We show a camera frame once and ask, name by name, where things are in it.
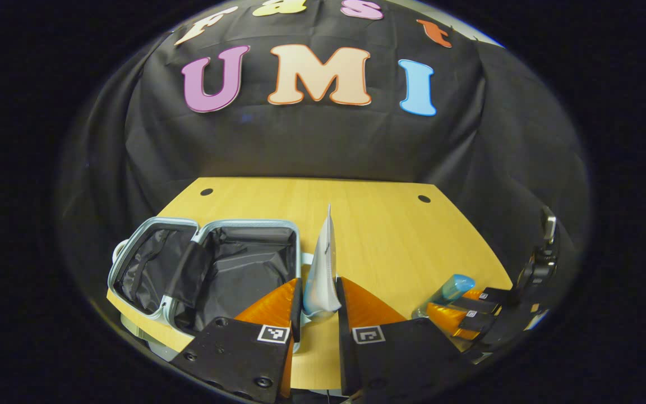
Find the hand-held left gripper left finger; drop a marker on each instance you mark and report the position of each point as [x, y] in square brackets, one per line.
[296, 314]

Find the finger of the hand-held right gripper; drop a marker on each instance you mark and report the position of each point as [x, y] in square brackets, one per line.
[491, 295]
[452, 322]

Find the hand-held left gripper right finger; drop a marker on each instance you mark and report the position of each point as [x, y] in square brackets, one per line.
[341, 336]

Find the blue squeeze tube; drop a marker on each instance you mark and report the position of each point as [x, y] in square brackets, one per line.
[449, 292]

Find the white squeeze tube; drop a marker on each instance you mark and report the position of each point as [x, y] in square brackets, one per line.
[323, 275]

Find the light blue small suitcase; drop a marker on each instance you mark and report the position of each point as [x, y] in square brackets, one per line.
[233, 264]

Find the black backdrop cloth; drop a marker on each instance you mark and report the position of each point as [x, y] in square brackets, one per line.
[300, 146]

